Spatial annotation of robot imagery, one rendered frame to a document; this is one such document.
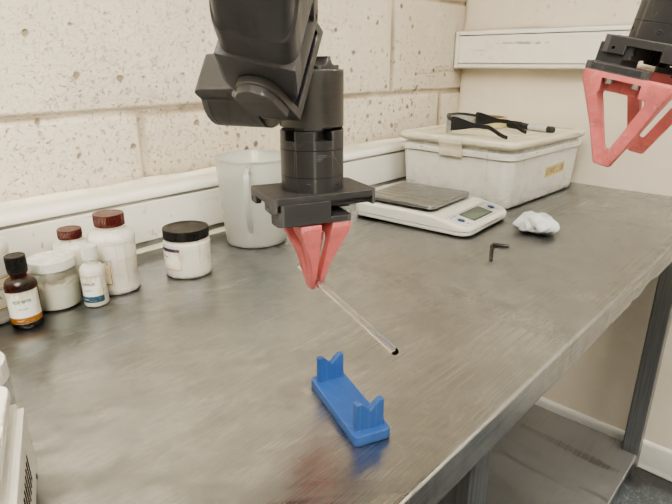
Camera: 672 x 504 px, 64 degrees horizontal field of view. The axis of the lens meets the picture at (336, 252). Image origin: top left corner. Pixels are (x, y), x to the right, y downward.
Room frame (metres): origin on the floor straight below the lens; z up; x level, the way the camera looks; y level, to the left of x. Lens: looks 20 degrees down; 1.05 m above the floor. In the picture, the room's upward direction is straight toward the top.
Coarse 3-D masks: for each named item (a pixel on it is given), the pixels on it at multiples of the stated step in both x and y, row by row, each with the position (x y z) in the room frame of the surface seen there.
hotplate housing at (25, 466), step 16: (16, 416) 0.32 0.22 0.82; (16, 432) 0.30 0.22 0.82; (16, 448) 0.28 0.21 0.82; (32, 448) 0.32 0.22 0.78; (16, 464) 0.27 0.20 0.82; (32, 464) 0.31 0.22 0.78; (16, 480) 0.26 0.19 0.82; (32, 480) 0.30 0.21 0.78; (0, 496) 0.24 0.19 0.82; (16, 496) 0.24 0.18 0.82; (32, 496) 0.29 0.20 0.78
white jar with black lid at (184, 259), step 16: (176, 224) 0.77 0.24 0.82; (192, 224) 0.77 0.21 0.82; (176, 240) 0.73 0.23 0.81; (192, 240) 0.73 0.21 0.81; (208, 240) 0.75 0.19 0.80; (176, 256) 0.73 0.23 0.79; (192, 256) 0.73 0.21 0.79; (208, 256) 0.75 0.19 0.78; (176, 272) 0.73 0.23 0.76; (192, 272) 0.73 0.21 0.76; (208, 272) 0.75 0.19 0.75
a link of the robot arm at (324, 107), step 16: (320, 64) 0.48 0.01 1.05; (320, 80) 0.46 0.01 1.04; (336, 80) 0.47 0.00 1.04; (320, 96) 0.46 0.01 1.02; (336, 96) 0.47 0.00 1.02; (304, 112) 0.46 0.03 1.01; (320, 112) 0.46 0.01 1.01; (336, 112) 0.47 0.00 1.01; (304, 128) 0.46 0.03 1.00; (320, 128) 0.46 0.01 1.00
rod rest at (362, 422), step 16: (320, 368) 0.44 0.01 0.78; (336, 368) 0.45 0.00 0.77; (320, 384) 0.44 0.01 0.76; (336, 384) 0.44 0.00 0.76; (352, 384) 0.44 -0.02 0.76; (336, 400) 0.42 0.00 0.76; (352, 400) 0.42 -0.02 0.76; (336, 416) 0.40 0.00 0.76; (352, 416) 0.39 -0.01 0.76; (368, 416) 0.38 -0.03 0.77; (352, 432) 0.37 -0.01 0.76; (368, 432) 0.37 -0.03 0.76; (384, 432) 0.37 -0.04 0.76
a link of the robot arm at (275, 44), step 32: (224, 0) 0.35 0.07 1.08; (256, 0) 0.34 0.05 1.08; (288, 0) 0.34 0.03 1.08; (224, 32) 0.37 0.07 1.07; (256, 32) 0.36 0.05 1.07; (288, 32) 0.36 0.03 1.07; (224, 64) 0.40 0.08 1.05; (256, 64) 0.39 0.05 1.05; (288, 64) 0.39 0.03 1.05; (288, 96) 0.42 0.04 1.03
